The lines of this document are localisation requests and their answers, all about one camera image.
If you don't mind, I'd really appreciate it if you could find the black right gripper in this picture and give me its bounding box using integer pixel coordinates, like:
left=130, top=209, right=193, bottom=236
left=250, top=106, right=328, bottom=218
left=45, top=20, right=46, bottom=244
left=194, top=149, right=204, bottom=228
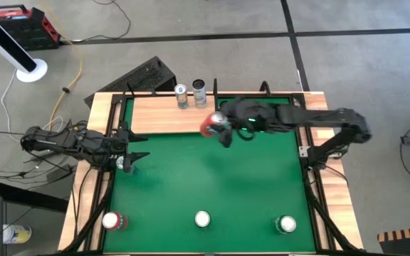
left=218, top=100, right=279, bottom=149

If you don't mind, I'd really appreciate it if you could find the black power adapter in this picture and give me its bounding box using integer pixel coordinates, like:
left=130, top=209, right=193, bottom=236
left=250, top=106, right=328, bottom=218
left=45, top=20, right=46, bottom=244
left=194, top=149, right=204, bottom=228
left=46, top=164, right=74, bottom=183

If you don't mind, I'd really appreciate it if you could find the black computer case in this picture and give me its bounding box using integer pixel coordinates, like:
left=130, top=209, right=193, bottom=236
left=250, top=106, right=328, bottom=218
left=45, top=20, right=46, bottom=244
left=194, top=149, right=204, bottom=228
left=83, top=55, right=177, bottom=107

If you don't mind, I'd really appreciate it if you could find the white cable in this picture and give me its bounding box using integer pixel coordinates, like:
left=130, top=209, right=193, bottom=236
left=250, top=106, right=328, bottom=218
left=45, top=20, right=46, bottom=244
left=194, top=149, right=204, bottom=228
left=0, top=69, right=65, bottom=144

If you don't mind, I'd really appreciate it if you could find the black yellow striped block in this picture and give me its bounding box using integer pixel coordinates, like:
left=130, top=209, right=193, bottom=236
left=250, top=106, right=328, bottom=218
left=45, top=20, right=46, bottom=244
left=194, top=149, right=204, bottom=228
left=377, top=225, right=410, bottom=256

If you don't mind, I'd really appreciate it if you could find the green table mat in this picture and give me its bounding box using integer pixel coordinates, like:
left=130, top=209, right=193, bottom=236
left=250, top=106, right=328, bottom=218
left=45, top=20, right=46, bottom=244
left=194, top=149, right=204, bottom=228
left=103, top=96, right=316, bottom=253

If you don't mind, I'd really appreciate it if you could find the white floor stand pole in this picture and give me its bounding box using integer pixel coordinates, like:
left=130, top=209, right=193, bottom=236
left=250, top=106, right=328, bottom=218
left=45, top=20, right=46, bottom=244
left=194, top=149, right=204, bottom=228
left=0, top=3, right=48, bottom=83

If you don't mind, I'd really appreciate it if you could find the white Celsius Arctic can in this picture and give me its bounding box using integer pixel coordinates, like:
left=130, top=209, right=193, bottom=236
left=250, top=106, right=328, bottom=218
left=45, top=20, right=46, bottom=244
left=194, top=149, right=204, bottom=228
left=191, top=78, right=208, bottom=109

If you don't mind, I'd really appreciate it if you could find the yellow cable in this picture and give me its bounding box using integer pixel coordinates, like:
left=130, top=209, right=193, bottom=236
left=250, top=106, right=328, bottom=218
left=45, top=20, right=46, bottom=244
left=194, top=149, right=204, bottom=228
left=37, top=0, right=84, bottom=131

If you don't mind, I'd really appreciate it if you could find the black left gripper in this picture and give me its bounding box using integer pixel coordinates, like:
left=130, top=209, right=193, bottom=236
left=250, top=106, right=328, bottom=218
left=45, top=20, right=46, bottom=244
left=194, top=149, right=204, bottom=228
left=93, top=120, right=151, bottom=174

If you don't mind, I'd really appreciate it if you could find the green Sprite can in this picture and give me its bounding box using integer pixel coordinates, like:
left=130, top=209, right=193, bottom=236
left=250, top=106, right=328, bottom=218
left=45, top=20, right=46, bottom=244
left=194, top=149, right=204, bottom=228
left=274, top=214, right=298, bottom=235
left=194, top=210, right=212, bottom=228

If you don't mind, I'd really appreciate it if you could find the white wipes canister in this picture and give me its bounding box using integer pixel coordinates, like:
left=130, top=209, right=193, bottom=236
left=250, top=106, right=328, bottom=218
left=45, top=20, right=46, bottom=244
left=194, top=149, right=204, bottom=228
left=2, top=223, right=33, bottom=245

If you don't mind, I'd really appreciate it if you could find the wooden shelf with black frame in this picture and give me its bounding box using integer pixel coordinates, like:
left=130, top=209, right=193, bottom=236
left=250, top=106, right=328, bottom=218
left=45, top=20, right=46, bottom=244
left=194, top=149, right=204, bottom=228
left=120, top=78, right=219, bottom=138

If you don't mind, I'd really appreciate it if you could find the red and black toolbox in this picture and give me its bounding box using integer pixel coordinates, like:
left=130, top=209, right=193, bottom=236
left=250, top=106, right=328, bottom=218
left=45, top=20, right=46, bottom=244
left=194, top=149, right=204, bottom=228
left=0, top=4, right=62, bottom=51

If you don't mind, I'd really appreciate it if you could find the black table handle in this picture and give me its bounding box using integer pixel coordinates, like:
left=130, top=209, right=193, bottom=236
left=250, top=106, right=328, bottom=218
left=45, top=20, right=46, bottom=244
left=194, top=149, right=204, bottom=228
left=259, top=80, right=272, bottom=97

